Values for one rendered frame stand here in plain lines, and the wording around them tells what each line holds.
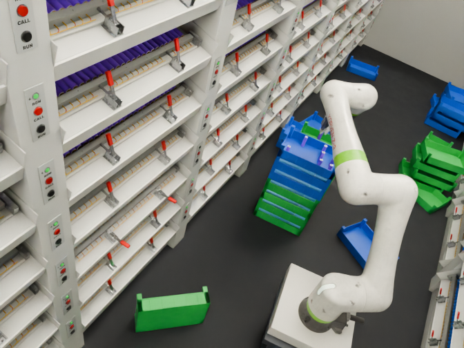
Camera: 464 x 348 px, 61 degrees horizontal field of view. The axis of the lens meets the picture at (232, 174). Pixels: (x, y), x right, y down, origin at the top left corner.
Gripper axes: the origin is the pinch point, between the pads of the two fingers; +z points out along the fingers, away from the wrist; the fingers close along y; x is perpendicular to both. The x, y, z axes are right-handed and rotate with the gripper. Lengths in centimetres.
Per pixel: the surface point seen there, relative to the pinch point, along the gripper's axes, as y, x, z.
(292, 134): -9.0, 4.1, 21.7
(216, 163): -48, -16, 28
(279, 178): -14.2, -20.0, 26.0
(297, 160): -10.2, -14.2, 10.9
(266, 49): -37.2, 25.4, -18.2
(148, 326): -73, -96, 20
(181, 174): -68, -33, -3
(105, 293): -92, -83, 14
